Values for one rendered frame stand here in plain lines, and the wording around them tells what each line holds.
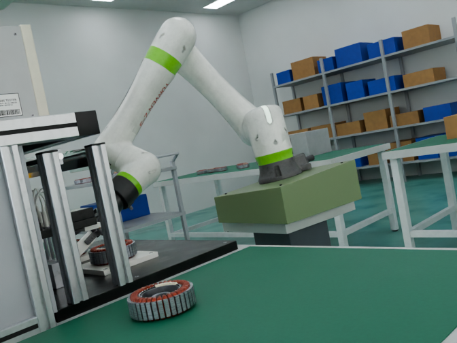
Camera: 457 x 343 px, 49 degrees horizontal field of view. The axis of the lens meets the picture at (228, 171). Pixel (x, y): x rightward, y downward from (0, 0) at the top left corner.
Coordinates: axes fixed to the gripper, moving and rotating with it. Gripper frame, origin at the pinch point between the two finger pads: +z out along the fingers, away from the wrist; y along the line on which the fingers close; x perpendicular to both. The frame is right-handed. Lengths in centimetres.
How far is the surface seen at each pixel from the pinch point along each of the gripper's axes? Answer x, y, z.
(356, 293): -6, -90, 2
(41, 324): 10, -46, 27
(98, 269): 1.4, -29.2, 7.4
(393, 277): -10, -92, -5
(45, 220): 17.3, -26.5, 7.8
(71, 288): 9.9, -44.7, 18.8
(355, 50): -197, 254, -582
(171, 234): -173, 291, -185
